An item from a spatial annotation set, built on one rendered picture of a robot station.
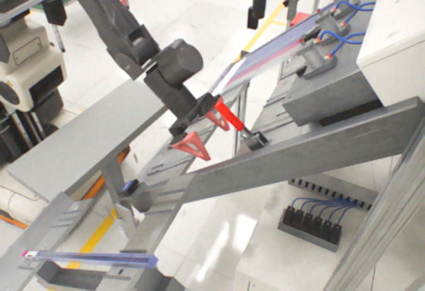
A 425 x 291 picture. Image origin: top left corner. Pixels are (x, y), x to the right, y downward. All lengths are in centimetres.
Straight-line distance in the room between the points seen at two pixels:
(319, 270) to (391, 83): 61
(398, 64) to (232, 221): 137
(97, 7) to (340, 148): 46
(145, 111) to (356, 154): 97
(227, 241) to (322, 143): 121
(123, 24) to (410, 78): 47
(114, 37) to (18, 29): 74
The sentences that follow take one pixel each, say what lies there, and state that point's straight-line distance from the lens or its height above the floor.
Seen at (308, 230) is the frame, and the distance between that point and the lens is 96.
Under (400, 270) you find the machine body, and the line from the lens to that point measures 103.
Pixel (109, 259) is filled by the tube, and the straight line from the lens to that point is 54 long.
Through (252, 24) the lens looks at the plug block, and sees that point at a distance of 74.
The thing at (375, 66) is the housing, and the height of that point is 124.
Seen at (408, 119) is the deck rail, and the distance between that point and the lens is 45.
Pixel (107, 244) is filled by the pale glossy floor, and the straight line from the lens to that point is 171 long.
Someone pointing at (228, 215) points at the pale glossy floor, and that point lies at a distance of 172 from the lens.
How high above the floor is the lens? 146
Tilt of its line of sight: 44 degrees down
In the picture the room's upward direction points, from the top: straight up
